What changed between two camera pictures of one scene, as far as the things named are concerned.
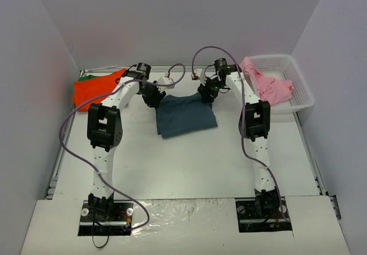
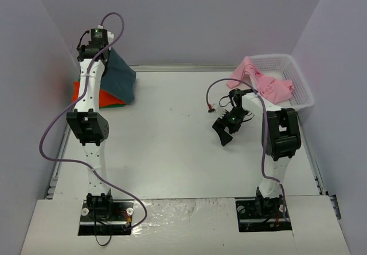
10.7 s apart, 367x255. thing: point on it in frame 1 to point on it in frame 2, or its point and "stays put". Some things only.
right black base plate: [250, 220] stays put
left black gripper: [155, 98] to [86, 47]
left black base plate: [106, 218] stays put
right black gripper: [205, 95] to [227, 122]
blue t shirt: [178, 114] to [118, 79]
